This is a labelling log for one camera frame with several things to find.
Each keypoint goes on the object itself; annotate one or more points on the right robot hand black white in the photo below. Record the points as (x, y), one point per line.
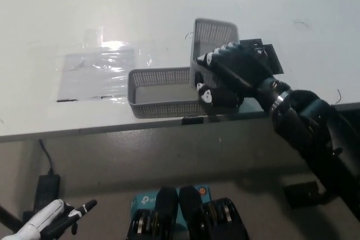
(239, 65)

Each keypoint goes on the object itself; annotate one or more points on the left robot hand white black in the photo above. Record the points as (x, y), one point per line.
(45, 219)

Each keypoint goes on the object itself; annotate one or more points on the grey perforated plastic basket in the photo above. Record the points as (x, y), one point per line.
(157, 108)
(213, 32)

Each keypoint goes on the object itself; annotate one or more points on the teal router box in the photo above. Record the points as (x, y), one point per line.
(143, 200)

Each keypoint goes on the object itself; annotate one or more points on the black power adapter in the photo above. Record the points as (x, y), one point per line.
(47, 192)

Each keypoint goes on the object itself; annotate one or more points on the small black tape piece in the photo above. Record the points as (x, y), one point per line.
(192, 121)

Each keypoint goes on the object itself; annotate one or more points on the black floor tape patch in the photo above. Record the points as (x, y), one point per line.
(301, 195)

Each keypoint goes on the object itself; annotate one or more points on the clear plastic sheet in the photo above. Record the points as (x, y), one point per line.
(95, 74)

